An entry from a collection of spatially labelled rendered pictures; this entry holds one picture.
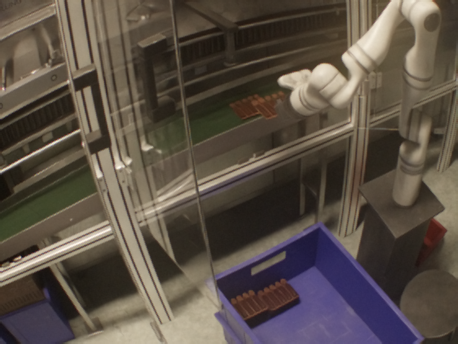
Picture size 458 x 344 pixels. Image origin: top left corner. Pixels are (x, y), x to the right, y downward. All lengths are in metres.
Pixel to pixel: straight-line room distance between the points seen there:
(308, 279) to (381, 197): 0.40
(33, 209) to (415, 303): 1.32
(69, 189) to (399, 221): 1.00
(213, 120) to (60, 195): 0.54
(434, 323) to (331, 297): 0.44
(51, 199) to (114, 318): 0.66
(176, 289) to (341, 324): 0.72
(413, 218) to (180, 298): 0.97
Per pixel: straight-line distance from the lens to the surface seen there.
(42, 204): 1.48
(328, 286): 1.65
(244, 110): 1.52
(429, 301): 1.64
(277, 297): 1.56
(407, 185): 1.40
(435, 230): 2.08
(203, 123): 1.52
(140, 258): 1.52
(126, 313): 1.92
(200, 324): 1.84
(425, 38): 1.03
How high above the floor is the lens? 1.59
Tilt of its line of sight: 44 degrees down
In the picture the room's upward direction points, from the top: 6 degrees counter-clockwise
